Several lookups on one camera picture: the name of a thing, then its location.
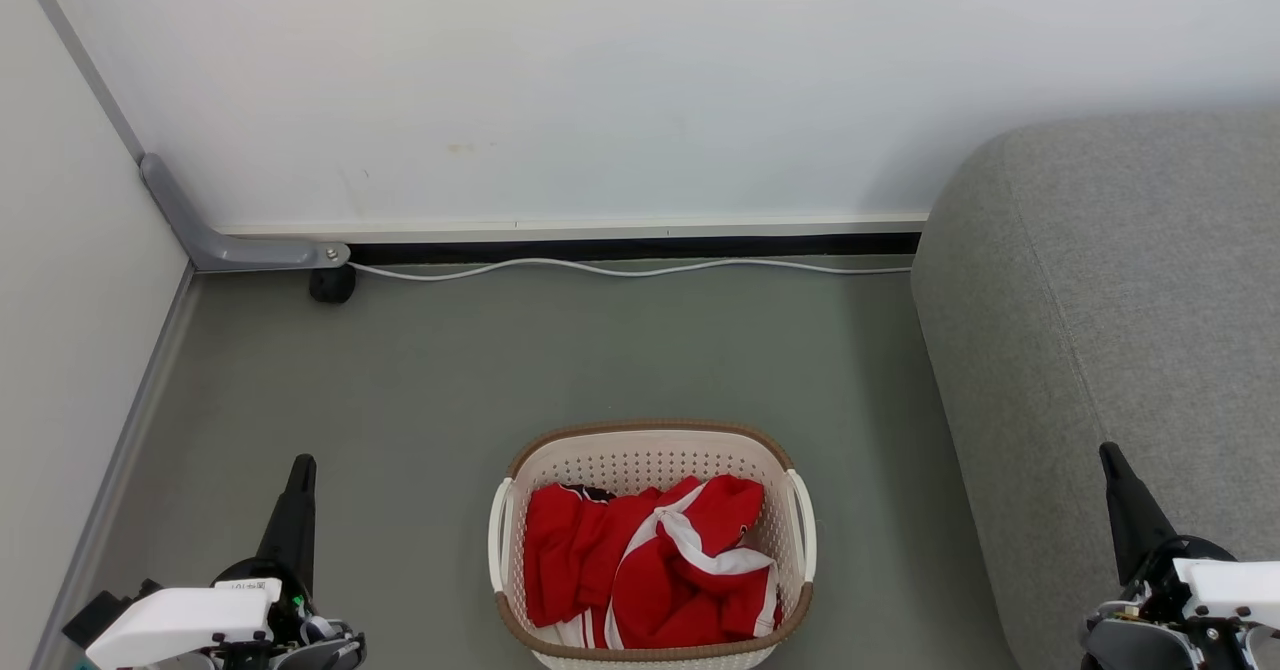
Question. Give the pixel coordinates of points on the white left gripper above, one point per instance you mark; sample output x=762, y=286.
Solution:
x=180, y=620

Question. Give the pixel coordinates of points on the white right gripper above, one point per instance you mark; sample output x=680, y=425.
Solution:
x=1240, y=590

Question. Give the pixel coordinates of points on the red and white garment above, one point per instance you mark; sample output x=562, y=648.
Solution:
x=660, y=580

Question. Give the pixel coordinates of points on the white grey robot right arm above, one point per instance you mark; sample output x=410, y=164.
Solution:
x=1130, y=645

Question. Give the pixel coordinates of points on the white grey robot left arm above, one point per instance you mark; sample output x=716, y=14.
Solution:
x=330, y=650

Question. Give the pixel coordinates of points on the grey fabric sofa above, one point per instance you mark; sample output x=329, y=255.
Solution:
x=1100, y=300

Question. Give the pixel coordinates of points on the black caster wheel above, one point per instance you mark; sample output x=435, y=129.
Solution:
x=332, y=285

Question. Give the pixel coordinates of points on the cream laundry basket brown rim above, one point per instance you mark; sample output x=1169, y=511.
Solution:
x=650, y=450

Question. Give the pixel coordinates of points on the black partition bottom strip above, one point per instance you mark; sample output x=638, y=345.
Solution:
x=650, y=248

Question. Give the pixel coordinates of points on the grey corner trim strip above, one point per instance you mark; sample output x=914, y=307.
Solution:
x=82, y=55

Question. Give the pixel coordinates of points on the grey floor edge rail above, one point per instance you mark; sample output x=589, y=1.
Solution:
x=120, y=460

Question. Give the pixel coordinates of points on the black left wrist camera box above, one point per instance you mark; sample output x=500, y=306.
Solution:
x=95, y=615

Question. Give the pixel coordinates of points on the grey metal partition foot bracket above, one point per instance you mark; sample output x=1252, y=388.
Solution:
x=250, y=253

